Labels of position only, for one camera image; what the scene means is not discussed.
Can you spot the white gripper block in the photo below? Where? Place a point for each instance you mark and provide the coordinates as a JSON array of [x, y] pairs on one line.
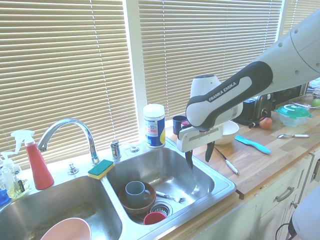
[[200, 138]]

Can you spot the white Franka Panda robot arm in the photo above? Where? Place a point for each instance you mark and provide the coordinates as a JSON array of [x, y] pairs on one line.
[[287, 50]]

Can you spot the stainless steel double sink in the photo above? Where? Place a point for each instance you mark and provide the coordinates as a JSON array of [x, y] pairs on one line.
[[175, 160]]

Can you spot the light blue serrated knife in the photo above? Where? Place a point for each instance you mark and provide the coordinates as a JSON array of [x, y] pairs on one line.
[[260, 147]]

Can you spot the sink side sprayer fitting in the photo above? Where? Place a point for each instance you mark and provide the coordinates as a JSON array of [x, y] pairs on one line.
[[133, 149]]

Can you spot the chrome sink knob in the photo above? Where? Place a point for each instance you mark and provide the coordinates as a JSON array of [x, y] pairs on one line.
[[72, 169]]

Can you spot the large cream bowl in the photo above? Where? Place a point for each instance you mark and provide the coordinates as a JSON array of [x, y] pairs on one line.
[[228, 135]]

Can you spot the black mug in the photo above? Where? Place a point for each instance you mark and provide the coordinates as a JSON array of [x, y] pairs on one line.
[[177, 123]]

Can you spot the disinfecting wipes canister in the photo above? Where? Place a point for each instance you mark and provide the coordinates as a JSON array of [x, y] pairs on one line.
[[154, 125]]

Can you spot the metal drain strainer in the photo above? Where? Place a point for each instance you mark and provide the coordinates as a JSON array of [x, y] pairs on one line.
[[163, 208]]

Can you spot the brown wooden bowl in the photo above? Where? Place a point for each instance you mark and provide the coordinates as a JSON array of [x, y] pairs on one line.
[[152, 200]]

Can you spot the red apple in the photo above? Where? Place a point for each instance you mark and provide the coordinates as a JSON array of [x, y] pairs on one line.
[[266, 123]]

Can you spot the grey mug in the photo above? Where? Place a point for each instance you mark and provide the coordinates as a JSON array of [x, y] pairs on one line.
[[135, 193]]

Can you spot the black and chrome toaster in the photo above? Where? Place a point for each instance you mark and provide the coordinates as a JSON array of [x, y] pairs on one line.
[[260, 107]]

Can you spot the red cup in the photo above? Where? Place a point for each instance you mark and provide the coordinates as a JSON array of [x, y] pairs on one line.
[[153, 218]]

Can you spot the yellow and green sponge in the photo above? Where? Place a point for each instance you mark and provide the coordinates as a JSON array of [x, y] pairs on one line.
[[100, 170]]

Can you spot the plastic container green lid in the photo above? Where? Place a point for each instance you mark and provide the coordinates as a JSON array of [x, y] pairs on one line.
[[293, 115]]

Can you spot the chrome gooseneck faucet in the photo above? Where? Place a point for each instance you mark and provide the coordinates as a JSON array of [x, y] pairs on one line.
[[85, 127]]

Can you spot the green apple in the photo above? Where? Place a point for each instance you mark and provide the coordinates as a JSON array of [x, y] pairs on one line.
[[316, 102]]

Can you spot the pink bowl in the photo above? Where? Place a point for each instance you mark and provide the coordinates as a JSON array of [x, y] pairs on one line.
[[67, 230]]

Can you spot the red spray bottle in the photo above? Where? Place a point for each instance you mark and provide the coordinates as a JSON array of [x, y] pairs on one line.
[[38, 167]]

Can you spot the wide beige window blind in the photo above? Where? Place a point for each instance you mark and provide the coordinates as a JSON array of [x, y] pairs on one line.
[[62, 62]]

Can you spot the narrow beige window blind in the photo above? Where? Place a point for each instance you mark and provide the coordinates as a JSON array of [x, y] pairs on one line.
[[297, 12]]

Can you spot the clear pump soap bottle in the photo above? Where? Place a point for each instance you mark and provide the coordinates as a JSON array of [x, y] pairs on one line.
[[15, 185]]

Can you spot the blue liquid soap bottle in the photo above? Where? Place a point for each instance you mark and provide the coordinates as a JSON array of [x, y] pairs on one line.
[[3, 195]]

